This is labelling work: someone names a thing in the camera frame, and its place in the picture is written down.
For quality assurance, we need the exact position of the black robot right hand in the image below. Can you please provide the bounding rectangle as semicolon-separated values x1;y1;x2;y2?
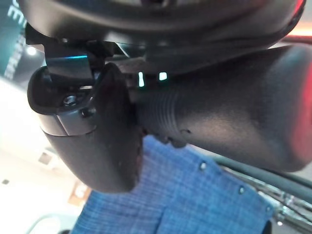
17;0;303;194

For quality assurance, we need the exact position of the wheelchair wheel with spokes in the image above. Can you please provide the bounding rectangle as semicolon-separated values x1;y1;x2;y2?
214;156;312;234

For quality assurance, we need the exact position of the small orange floor object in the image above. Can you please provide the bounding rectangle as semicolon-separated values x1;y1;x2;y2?
69;184;90;205

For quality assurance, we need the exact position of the teal sign with white letters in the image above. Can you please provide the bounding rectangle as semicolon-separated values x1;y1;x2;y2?
0;0;26;80

